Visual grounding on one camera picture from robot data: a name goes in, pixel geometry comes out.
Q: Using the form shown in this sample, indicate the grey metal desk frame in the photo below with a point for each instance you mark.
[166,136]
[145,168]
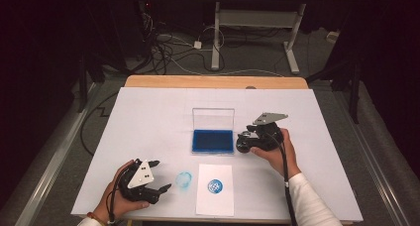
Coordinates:
[216,37]

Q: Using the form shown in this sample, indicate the person's right hand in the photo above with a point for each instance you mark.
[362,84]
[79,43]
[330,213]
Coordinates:
[277,156]

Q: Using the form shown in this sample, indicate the black stamp with clear knob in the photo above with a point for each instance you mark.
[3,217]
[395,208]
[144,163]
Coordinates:
[243,149]

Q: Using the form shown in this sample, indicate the black metal stand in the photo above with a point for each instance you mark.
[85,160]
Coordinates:
[82,87]
[355,97]

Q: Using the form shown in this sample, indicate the white paper sheet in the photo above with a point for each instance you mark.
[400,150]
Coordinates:
[214,204]

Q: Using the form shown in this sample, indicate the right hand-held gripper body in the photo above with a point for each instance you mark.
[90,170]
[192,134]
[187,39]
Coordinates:
[267,133]

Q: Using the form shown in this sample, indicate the clear round blue-stained cap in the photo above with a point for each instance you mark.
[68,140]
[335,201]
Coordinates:
[183,179]

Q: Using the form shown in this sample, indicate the person's left hand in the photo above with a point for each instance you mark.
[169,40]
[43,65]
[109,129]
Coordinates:
[119,206]

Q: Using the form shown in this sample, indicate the wooden table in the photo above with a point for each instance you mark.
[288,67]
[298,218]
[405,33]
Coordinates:
[214,81]

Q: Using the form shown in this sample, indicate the blue ink pad clear case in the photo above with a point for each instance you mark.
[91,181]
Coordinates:
[213,140]

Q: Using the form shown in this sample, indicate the white table cover board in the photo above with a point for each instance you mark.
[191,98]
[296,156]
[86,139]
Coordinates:
[148,120]

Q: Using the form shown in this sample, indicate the white power adapter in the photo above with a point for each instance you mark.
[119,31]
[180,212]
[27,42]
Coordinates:
[197,44]

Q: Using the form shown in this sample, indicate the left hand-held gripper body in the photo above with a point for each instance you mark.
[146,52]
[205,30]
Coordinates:
[140,176]

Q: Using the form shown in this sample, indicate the aluminium floor rail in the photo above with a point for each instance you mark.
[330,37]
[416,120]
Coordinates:
[49,173]
[373,173]

